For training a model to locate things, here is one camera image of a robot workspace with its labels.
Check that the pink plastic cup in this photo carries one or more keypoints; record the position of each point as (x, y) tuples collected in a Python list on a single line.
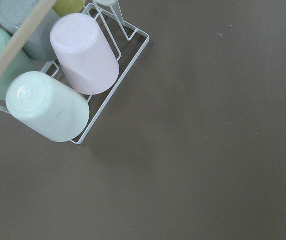
[(84, 54)]

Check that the white plastic cup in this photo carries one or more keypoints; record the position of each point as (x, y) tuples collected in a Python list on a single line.
[(48, 106)]

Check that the yellow plastic cup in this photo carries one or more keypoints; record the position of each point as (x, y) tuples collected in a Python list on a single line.
[(65, 7)]

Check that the mint green plastic cup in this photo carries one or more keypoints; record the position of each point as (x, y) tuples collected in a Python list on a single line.
[(21, 64)]

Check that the white wire cup rack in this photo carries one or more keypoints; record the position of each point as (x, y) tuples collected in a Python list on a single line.
[(109, 12)]

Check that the wooden rack handle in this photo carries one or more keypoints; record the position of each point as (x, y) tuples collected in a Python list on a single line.
[(24, 32)]

